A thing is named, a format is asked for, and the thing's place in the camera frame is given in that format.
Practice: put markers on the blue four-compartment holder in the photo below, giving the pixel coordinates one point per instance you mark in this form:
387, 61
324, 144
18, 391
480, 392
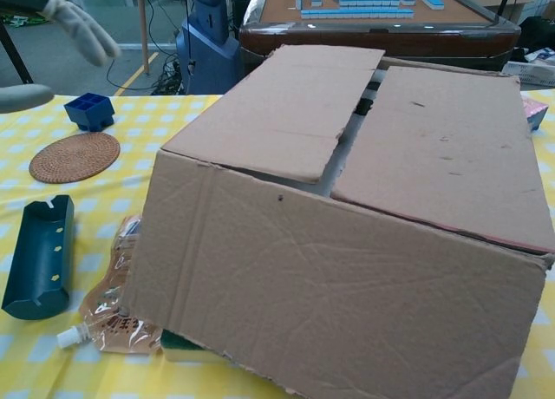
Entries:
89, 113

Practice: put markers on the red cardboard box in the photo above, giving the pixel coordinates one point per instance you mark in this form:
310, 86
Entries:
303, 264

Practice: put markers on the black bag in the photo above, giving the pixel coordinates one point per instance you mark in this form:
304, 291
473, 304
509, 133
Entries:
537, 34

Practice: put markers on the round woven rattan coaster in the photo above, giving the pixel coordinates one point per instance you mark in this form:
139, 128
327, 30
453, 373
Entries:
73, 158

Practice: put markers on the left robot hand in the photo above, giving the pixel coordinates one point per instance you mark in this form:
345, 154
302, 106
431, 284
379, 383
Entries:
82, 26

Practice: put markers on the wooden pole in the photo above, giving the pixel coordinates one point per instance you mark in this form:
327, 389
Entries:
144, 26

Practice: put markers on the brown mahjong table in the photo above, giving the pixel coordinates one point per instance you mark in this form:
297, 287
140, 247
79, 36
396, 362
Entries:
347, 34

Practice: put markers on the white plastic basket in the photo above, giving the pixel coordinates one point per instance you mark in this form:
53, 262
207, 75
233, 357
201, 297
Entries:
531, 73

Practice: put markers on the clear refill pouch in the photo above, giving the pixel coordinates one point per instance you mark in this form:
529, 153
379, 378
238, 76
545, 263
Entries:
108, 325

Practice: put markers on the dark teal paper tray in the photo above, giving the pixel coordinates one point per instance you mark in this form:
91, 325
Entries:
39, 260

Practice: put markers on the green yellow sponge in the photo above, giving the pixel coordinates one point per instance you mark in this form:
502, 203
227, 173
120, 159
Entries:
186, 349

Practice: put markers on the green plants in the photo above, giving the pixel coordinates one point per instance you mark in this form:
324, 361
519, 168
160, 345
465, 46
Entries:
21, 19

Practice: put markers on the blue machine base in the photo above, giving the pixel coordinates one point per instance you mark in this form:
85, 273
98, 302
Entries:
208, 56

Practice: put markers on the yellow checkered tablecloth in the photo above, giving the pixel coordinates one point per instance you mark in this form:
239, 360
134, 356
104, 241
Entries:
86, 373

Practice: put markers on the black table leg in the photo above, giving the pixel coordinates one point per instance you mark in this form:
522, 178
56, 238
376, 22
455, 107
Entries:
19, 65

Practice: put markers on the white framed glass partition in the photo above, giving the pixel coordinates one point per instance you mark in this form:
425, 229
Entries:
126, 39

